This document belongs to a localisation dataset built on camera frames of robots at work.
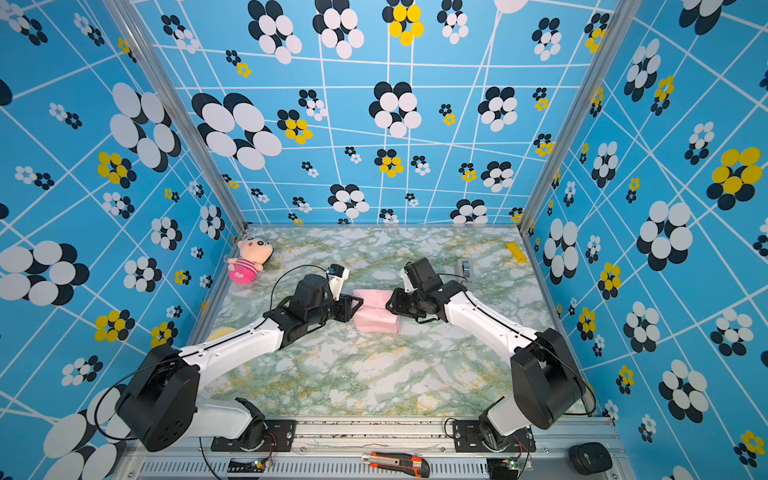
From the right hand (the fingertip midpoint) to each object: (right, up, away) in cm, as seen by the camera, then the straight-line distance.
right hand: (393, 306), depth 84 cm
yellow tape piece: (+47, +15, +27) cm, 57 cm away
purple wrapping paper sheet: (-5, -2, -3) cm, 7 cm away
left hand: (-8, +2, 0) cm, 8 cm away
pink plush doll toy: (-49, +15, +20) cm, 55 cm away
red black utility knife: (+4, -34, -15) cm, 38 cm away
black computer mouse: (+46, -32, -16) cm, 58 cm away
